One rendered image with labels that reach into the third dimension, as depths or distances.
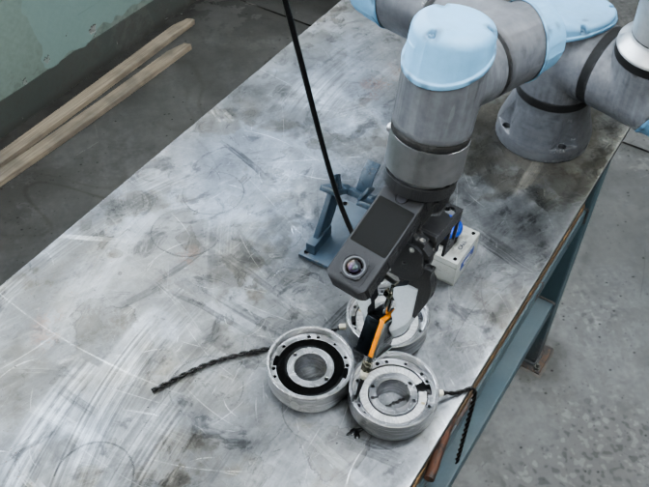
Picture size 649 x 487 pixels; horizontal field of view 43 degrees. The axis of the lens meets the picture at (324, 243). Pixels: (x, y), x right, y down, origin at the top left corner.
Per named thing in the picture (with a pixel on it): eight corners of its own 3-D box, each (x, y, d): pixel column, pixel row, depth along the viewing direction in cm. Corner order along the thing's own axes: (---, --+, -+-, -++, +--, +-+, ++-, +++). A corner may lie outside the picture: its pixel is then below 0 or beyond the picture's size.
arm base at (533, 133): (518, 93, 140) (529, 42, 133) (602, 124, 135) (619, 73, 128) (479, 140, 132) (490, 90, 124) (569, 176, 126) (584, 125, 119)
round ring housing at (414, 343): (418, 298, 109) (422, 278, 106) (433, 363, 102) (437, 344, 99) (340, 303, 109) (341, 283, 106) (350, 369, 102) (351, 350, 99)
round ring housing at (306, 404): (258, 409, 98) (256, 389, 95) (279, 338, 105) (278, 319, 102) (344, 425, 96) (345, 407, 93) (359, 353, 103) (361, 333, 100)
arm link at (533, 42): (489, -34, 82) (420, -8, 75) (585, 11, 77) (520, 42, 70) (471, 38, 87) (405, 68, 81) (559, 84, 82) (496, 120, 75)
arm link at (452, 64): (525, 23, 69) (465, 51, 64) (493, 132, 76) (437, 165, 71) (452, -12, 73) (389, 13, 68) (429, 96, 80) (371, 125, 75)
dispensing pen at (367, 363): (332, 410, 94) (374, 285, 87) (350, 395, 98) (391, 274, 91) (349, 419, 93) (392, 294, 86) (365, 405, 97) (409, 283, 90)
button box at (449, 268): (453, 286, 111) (458, 263, 107) (408, 265, 113) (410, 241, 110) (479, 249, 116) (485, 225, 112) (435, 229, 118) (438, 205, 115)
